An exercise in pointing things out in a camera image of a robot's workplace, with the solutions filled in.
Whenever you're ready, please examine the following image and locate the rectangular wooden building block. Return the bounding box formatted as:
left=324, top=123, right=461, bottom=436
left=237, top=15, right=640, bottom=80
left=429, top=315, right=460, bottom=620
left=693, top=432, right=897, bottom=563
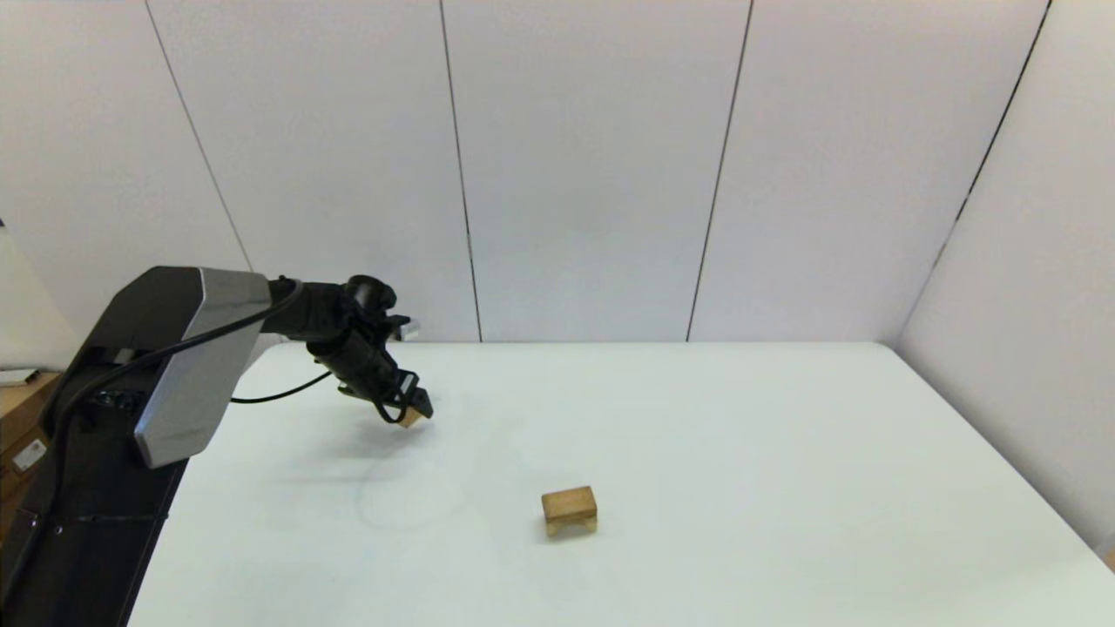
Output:
left=541, top=485, right=598, bottom=523

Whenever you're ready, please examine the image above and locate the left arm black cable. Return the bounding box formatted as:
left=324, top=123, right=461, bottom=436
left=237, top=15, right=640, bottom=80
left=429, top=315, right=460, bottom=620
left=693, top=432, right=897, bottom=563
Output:
left=48, top=277, right=349, bottom=523

